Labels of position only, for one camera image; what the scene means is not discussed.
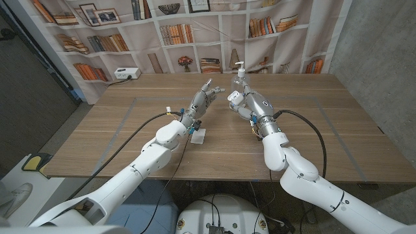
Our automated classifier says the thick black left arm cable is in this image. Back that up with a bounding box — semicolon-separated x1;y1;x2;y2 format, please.
64;111;183;201

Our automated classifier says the black power adapter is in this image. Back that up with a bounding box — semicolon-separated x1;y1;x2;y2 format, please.
269;218;296;234

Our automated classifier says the white floor platform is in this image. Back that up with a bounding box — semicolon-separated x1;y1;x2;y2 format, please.
0;154;68;228

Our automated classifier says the clear pump dispenser bottle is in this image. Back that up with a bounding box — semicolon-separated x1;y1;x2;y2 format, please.
229;60;251;112

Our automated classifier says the grey table leg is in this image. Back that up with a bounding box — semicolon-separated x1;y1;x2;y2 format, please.
300;207;318;224

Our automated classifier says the white power strip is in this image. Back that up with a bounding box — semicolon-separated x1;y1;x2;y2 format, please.
114;67;142;81

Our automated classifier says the white card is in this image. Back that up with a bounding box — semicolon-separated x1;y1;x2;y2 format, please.
190;127;207;145

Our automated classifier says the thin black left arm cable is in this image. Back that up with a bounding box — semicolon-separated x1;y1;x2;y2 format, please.
138;133;191;234

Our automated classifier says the white shoe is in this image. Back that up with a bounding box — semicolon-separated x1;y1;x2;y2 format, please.
0;182;33;219

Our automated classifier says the yellow and black floor object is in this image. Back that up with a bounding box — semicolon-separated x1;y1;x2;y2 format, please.
21;152;53;179

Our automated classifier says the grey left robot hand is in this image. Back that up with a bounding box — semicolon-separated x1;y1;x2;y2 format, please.
180;77;226;131

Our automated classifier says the printed bookshelf backdrop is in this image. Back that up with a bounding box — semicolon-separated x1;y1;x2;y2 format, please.
18;0;354;105

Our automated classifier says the black power strip cord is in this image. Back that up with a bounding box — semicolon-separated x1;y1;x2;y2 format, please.
108;76;133;87

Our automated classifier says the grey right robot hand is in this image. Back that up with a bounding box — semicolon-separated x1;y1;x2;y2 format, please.
229;80;282;139

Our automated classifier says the white airpods case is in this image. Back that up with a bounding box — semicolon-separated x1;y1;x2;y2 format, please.
227;90;245;107

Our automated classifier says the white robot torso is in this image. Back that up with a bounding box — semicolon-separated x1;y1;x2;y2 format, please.
174;194;270;234

